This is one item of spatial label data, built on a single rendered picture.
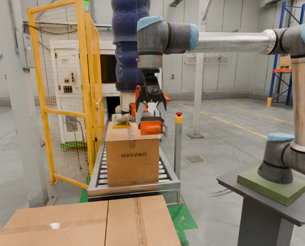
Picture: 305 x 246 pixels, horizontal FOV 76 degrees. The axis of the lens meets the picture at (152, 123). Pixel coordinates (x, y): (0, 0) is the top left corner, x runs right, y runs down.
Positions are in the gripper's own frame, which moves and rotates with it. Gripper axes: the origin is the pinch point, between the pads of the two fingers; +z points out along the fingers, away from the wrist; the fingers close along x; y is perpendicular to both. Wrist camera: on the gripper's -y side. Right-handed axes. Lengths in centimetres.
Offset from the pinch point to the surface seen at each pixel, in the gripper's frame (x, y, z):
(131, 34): 2, 48, -40
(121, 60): 8, 51, -26
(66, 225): 45, 35, 69
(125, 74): 7, 50, -18
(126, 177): 8, 67, 59
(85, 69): 40, 137, -22
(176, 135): -48, 115, 43
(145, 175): -8, 67, 59
